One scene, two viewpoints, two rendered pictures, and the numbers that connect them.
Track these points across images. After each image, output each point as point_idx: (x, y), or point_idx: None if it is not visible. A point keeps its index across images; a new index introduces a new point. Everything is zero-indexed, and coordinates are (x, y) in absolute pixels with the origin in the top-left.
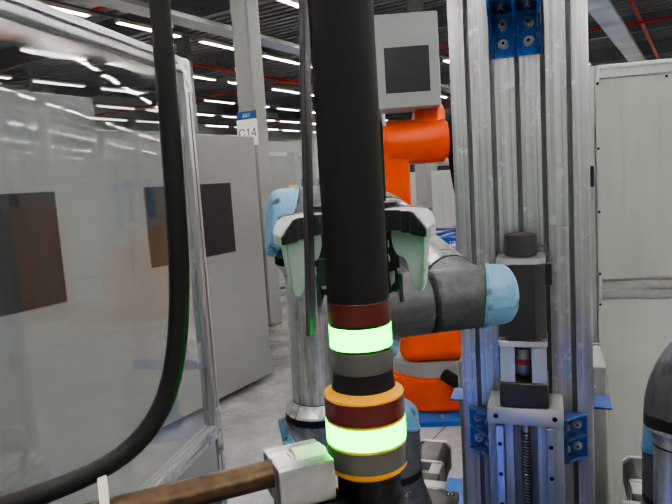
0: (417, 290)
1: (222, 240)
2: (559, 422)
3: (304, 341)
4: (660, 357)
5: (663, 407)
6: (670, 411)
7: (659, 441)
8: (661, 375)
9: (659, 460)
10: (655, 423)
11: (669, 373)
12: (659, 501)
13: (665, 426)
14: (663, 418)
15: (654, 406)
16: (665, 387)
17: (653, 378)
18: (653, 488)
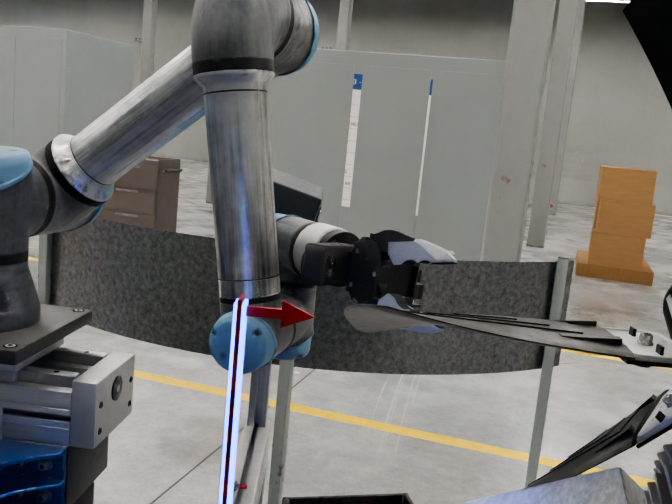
0: None
1: None
2: None
3: None
4: (225, 2)
5: (254, 45)
6: (260, 47)
7: (242, 83)
8: (244, 15)
9: (243, 102)
10: (248, 62)
11: (252, 12)
12: (245, 142)
13: (258, 62)
14: (255, 55)
15: (245, 46)
16: (252, 25)
17: (233, 20)
18: (230, 135)
